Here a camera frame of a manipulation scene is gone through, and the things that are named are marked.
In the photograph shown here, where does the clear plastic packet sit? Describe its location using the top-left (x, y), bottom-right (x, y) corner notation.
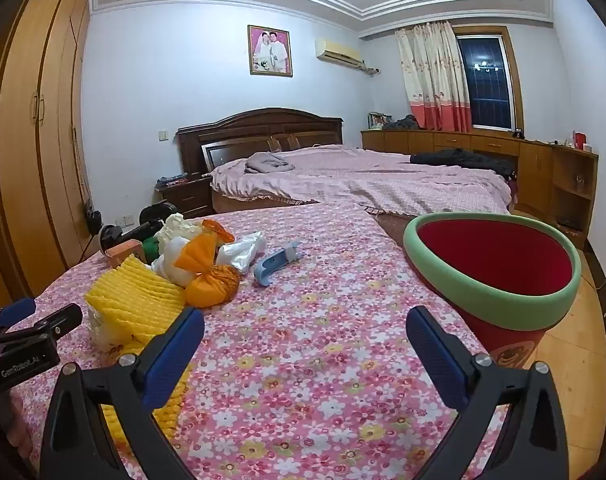
top-left (217, 231), bottom-right (268, 275)

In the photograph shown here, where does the dark jacket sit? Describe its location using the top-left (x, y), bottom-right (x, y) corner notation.
top-left (409, 147), bottom-right (518, 181)

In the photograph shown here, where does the dark wooden nightstand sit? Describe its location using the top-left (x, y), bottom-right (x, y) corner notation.
top-left (155, 176), bottom-right (214, 218)

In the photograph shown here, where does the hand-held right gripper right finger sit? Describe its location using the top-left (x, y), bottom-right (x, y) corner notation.
top-left (405, 305), bottom-right (568, 480)

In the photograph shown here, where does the cream and red curtain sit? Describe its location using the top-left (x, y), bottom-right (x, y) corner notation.
top-left (394, 21), bottom-right (472, 133)

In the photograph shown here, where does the orange block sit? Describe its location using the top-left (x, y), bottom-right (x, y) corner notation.
top-left (105, 239), bottom-right (146, 269)

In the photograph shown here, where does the orange snack wrapper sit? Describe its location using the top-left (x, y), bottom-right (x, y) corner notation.
top-left (202, 219), bottom-right (235, 245)

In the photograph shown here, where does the blue plastic clip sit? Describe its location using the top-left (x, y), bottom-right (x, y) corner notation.
top-left (254, 241), bottom-right (302, 287)

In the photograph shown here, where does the wooden wardrobe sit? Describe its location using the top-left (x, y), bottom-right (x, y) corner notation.
top-left (0, 0), bottom-right (101, 306)

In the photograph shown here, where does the translucent plastic wrapper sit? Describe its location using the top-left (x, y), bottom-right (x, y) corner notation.
top-left (87, 305), bottom-right (130, 354)

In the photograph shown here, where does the wall air conditioner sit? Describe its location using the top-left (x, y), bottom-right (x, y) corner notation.
top-left (315, 36), bottom-right (366, 68)

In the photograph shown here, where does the white cloth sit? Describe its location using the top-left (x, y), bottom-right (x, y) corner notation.
top-left (152, 237), bottom-right (196, 288)

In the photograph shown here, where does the black dumbbell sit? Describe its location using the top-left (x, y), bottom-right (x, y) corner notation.
top-left (99, 201), bottom-right (178, 253)

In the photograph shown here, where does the person's left hand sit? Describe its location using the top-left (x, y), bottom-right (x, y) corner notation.
top-left (0, 391), bottom-right (34, 477)

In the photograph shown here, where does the dark wooden bed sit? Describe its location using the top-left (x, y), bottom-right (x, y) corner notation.
top-left (177, 107), bottom-right (514, 218)

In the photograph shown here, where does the framed wall photo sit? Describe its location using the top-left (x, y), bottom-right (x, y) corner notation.
top-left (247, 24), bottom-right (294, 78)

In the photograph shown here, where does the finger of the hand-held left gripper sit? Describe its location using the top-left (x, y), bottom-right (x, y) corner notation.
top-left (5, 303), bottom-right (84, 346)
top-left (0, 297), bottom-right (38, 334)

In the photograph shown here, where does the orange plastic bag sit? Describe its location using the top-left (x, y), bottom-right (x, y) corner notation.
top-left (175, 234), bottom-right (241, 308)

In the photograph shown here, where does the pink floral tablecloth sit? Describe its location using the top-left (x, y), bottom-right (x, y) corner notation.
top-left (5, 200), bottom-right (514, 480)

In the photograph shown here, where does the dark clothes pile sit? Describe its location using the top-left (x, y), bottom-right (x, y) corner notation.
top-left (383, 115), bottom-right (421, 132)

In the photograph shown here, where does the grey folded cloth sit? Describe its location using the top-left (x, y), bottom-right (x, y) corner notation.
top-left (244, 152), bottom-right (296, 175)

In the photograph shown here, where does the cream plastic bag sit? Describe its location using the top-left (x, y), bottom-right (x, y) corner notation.
top-left (155, 212), bottom-right (204, 256)

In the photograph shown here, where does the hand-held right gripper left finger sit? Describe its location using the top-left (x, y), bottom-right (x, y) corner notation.
top-left (39, 305), bottom-right (206, 480)

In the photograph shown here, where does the red bin with green rim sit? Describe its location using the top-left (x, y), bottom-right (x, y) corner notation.
top-left (403, 212), bottom-right (582, 378)

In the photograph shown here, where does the wooden framed window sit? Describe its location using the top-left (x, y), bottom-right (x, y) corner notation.
top-left (453, 25), bottom-right (524, 133)

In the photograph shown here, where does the long wooden cabinet unit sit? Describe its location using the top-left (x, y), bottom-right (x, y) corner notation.
top-left (361, 129), bottom-right (598, 251)

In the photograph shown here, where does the pink checked bedspread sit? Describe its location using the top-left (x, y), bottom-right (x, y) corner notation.
top-left (205, 144), bottom-right (512, 217)

